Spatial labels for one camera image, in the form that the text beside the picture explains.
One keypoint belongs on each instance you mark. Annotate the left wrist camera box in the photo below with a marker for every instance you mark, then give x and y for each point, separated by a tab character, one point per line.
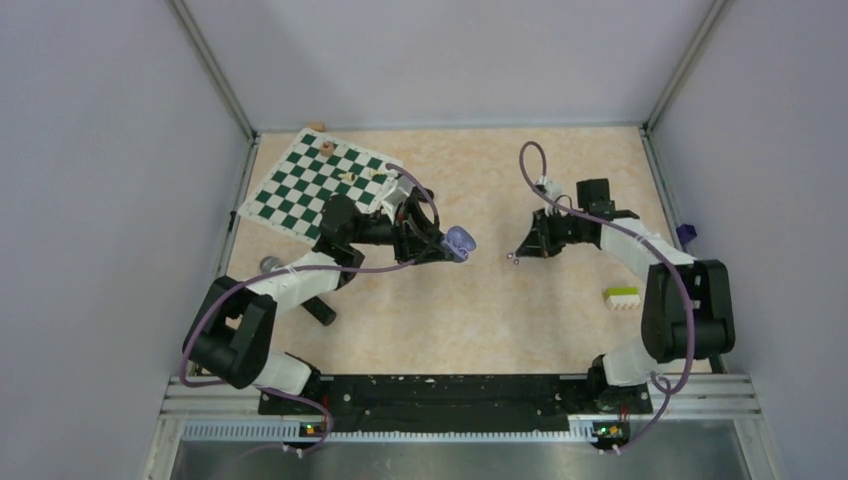
395	196

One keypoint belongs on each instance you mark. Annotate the small grey round object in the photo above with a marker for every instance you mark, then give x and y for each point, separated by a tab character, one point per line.
269	264

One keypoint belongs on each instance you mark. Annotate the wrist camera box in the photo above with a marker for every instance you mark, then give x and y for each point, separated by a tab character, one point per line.
550	191
395	196

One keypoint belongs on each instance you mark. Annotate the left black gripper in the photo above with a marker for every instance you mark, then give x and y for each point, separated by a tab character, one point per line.
415	237

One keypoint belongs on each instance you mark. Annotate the wooden chess piece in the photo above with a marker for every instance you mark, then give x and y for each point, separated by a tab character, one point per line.
326	149

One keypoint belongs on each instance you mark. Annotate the black cuboid bar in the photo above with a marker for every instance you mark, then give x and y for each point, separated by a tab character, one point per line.
320	310

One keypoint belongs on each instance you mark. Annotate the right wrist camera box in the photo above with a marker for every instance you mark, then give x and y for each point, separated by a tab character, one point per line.
550	191

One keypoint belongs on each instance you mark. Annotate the green white chessboard mat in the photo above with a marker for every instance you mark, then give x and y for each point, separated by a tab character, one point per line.
290	197

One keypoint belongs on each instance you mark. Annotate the green white toy brick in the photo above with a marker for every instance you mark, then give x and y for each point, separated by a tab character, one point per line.
622	298

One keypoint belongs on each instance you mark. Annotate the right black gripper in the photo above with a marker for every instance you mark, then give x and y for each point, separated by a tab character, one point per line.
539	242

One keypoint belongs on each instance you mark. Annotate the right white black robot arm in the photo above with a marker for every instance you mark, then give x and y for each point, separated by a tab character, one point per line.
687	312

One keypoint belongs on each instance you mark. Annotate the white perforated cable duct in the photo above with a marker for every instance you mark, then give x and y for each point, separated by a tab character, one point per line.
286	431

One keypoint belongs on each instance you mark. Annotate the grey purple charging case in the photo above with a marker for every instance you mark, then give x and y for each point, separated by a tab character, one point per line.
459	243

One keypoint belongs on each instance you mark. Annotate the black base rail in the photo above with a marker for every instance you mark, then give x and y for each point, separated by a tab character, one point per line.
503	403

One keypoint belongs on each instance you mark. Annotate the purple object at edge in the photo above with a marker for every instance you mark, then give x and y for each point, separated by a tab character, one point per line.
686	233

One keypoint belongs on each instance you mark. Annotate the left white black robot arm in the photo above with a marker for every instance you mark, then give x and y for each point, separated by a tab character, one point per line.
232	332

